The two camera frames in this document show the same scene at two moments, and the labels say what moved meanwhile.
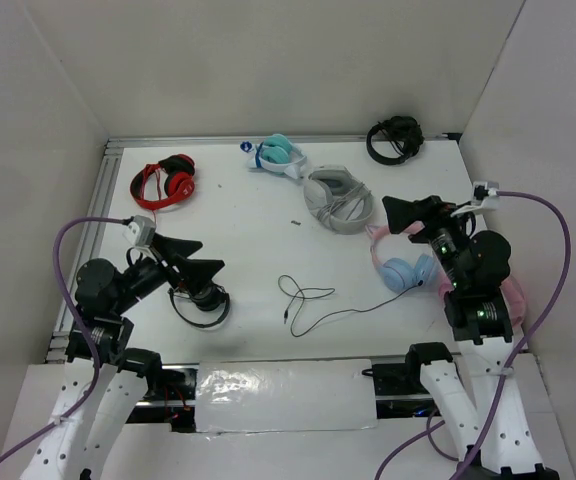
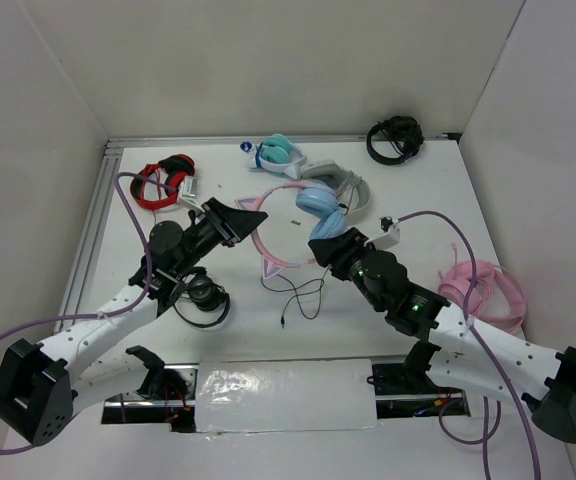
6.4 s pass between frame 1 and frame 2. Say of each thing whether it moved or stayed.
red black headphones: stayed
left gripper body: moved
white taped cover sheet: stayed
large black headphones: stayed
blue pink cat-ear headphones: moved
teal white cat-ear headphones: stayed
